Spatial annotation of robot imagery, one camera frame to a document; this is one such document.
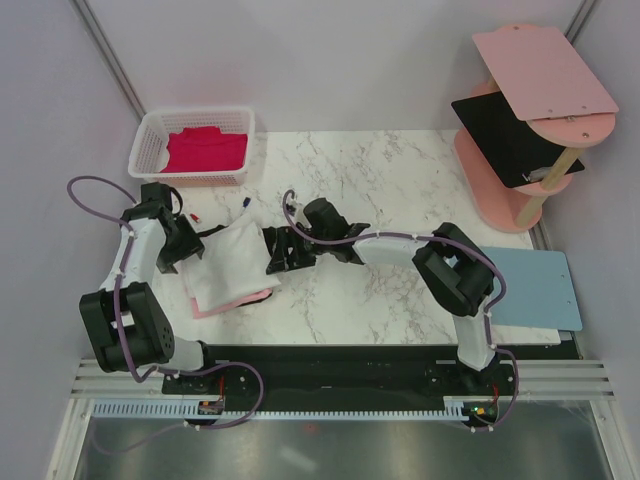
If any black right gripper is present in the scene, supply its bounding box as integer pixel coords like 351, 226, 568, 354
266, 225, 331, 275

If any pink t shirt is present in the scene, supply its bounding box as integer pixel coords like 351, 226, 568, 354
190, 289, 273, 319

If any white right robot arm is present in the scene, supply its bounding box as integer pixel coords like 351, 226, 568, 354
262, 191, 506, 394

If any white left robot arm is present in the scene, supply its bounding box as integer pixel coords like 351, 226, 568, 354
79, 182, 220, 393

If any red t shirt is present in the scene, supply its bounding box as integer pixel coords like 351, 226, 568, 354
162, 126, 248, 174

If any white plastic basket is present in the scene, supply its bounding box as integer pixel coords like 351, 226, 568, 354
128, 106, 255, 188

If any black square sheet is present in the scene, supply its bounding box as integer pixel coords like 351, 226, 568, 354
451, 92, 565, 188

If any light blue mat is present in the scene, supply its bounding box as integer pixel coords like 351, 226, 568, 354
483, 247, 583, 331

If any pink wooden shelf stand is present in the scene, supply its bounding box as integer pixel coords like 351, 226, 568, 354
454, 24, 619, 233

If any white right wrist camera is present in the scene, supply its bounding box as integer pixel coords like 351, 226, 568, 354
285, 198, 304, 216

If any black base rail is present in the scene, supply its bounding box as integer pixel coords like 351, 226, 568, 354
104, 342, 531, 414

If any white slotted cable duct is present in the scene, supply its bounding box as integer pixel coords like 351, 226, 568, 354
92, 399, 496, 421

